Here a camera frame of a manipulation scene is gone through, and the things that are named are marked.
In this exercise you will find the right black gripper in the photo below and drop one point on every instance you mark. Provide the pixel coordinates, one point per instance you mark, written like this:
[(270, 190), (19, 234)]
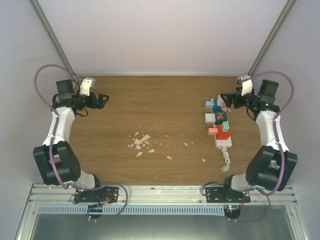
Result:
[(237, 104)]

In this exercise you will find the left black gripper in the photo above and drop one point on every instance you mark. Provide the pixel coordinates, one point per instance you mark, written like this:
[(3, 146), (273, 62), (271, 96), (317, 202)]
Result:
[(100, 105)]

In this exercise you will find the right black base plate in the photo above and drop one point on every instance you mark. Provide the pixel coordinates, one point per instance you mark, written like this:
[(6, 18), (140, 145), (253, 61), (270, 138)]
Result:
[(218, 194)]

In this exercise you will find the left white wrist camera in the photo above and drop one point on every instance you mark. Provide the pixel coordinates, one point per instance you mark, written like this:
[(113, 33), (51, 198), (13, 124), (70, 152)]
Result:
[(86, 85)]

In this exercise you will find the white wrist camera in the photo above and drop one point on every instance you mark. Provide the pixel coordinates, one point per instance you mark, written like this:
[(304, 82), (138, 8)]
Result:
[(245, 83), (86, 85)]

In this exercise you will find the light blue plug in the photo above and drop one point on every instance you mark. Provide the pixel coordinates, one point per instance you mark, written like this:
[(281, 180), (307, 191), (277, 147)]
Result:
[(209, 104)]

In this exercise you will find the blue cube socket adapter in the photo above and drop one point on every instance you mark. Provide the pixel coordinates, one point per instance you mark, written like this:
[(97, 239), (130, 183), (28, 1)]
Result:
[(217, 107)]

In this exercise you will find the white usb charger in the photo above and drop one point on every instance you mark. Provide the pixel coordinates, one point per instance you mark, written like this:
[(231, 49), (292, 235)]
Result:
[(220, 101)]

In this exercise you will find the grey slotted cable duct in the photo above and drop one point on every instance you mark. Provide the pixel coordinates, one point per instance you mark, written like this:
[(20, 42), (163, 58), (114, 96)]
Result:
[(138, 210)]

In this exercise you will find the aluminium front rail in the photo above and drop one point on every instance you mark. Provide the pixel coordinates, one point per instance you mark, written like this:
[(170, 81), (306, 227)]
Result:
[(185, 195)]

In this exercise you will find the mint green charger plug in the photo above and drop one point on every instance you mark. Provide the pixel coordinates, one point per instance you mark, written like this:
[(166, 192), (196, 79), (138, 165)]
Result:
[(225, 127)]

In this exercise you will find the aluminium corner post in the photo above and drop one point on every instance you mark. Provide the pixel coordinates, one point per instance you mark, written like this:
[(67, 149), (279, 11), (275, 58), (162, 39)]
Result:
[(50, 32), (286, 10)]

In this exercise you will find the right aluminium corner post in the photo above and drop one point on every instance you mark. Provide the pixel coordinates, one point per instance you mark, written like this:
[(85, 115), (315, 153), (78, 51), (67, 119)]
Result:
[(286, 10)]

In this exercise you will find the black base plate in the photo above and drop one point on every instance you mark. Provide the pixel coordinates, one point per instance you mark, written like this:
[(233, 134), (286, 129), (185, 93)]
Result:
[(218, 194), (106, 195)]

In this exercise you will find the pink plug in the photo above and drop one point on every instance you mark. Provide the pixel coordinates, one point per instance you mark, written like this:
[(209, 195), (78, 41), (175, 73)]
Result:
[(212, 131)]

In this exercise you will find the dark green cube adapter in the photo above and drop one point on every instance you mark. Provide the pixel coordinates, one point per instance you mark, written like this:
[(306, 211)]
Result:
[(220, 117)]

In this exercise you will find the white grey plug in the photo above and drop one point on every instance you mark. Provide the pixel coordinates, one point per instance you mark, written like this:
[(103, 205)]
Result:
[(209, 118)]

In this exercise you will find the red cube socket adapter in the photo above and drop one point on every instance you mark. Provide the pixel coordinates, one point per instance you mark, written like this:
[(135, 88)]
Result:
[(220, 135)]

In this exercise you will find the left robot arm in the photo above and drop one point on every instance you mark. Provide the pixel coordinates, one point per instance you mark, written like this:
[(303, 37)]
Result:
[(55, 159)]

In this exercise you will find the left aluminium corner post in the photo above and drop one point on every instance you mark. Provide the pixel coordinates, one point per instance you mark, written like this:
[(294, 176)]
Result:
[(50, 32)]

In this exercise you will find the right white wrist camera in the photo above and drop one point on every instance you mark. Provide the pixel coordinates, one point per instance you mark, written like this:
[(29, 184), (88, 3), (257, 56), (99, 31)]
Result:
[(245, 83)]

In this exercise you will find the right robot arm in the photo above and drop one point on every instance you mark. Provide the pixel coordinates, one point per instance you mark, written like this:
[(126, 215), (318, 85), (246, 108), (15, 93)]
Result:
[(273, 164)]

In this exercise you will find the white power strip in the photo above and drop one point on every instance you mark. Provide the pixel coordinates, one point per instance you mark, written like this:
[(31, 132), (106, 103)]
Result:
[(222, 143)]

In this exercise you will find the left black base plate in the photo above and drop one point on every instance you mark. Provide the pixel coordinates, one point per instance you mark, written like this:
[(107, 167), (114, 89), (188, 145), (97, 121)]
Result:
[(106, 195)]

